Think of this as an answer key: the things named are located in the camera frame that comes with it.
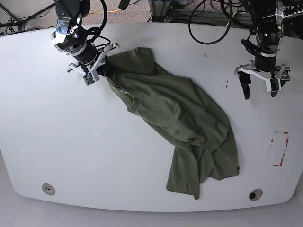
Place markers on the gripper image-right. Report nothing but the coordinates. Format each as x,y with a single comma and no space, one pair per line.
264,67

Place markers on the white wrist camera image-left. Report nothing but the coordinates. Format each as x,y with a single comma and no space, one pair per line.
90,78

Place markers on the right grey table grommet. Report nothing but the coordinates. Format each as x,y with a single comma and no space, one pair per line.
255,194

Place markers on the left grey table grommet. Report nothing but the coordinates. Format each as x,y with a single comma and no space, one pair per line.
48,189

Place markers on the white power strip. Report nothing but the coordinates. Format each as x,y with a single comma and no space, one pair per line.
292,11

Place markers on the red tape rectangle marking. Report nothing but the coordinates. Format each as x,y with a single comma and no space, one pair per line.
278,147

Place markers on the grey table grommet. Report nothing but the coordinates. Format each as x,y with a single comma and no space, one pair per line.
48,189
255,194

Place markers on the aluminium frame stand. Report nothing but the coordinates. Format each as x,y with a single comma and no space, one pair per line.
159,9

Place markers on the olive green T-shirt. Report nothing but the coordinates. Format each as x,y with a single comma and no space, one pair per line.
182,113

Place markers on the black tripod leg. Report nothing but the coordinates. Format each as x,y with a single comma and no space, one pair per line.
35,14

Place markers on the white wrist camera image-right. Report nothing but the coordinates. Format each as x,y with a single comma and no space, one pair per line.
273,85

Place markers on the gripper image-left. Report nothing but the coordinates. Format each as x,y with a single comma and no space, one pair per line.
92,60

